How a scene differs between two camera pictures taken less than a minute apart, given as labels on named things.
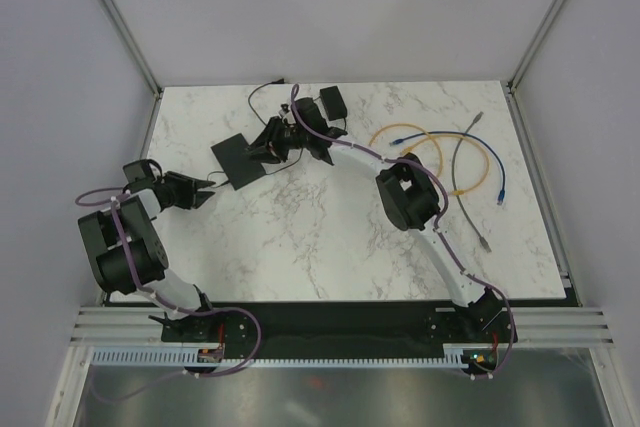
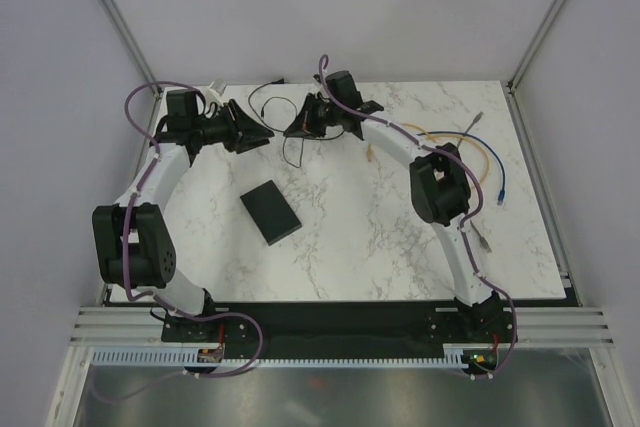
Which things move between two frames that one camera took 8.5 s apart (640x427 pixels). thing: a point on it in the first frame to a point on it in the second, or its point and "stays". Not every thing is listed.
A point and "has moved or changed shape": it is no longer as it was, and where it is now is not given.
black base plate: x=338 y=323 stays
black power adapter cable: x=267 y=124 has moved or changed shape
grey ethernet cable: x=485 y=245 stays
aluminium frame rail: x=122 y=326 stays
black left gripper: x=189 y=185 to x=242 y=126
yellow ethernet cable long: x=459 y=192 stays
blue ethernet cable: x=501 y=197 stays
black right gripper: x=271 y=135 to x=305 y=124
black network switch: x=239 y=168 to x=271 y=212
